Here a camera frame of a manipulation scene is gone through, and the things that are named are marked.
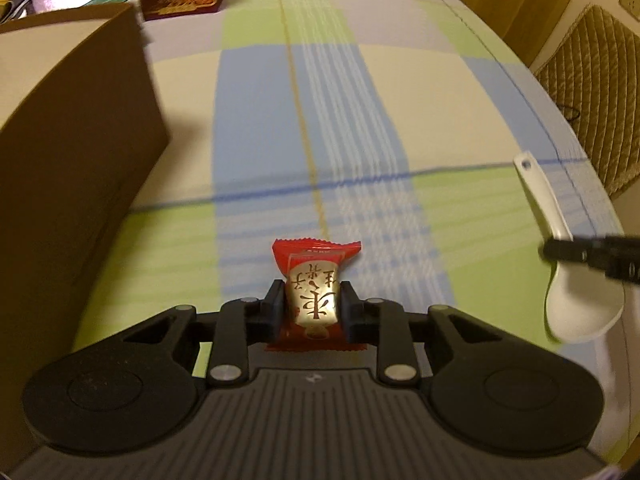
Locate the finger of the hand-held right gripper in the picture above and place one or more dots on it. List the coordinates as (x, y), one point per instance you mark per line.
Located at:
(565, 250)

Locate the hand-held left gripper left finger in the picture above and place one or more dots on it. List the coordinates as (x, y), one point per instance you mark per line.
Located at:
(274, 310)

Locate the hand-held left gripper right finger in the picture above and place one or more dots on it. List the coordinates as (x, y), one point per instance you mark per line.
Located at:
(350, 312)

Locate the red candy packet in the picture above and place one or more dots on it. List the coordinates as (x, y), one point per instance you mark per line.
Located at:
(315, 290)

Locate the white ceramic spoon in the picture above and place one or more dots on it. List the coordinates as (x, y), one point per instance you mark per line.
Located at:
(580, 305)

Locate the brown cardboard box white inside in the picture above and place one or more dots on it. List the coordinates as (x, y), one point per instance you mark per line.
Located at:
(75, 135)

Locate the quilted olive chair cushion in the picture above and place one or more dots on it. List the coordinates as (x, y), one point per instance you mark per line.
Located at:
(595, 85)

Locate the wooden door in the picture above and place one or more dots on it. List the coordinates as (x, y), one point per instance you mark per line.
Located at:
(500, 5)

